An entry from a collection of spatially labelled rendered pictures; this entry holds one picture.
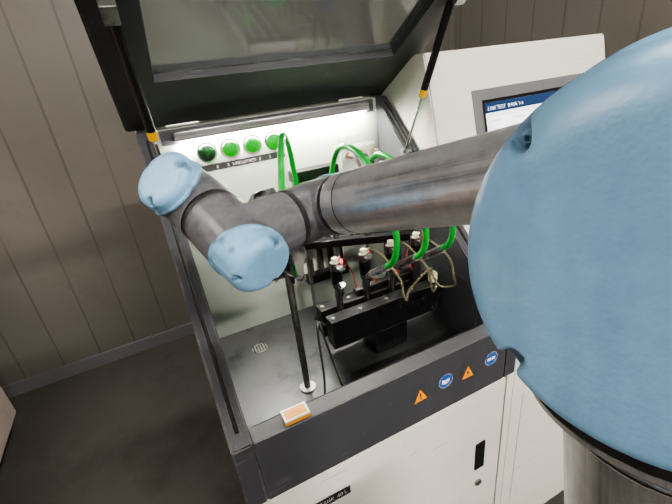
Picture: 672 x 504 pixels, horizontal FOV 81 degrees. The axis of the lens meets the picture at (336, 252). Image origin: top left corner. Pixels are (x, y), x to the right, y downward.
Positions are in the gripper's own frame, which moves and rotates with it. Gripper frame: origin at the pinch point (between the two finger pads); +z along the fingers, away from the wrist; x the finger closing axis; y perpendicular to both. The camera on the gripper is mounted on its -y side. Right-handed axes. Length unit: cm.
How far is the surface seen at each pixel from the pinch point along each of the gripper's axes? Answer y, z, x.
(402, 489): 47, 45, 4
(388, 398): 26.6, 21.5, 9.6
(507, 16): -192, 140, 91
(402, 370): 21.4, 21.4, 13.4
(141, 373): -6, 127, -165
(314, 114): -47.0, 14.5, 1.6
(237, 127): -40.4, 3.2, -15.2
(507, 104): -47, 35, 52
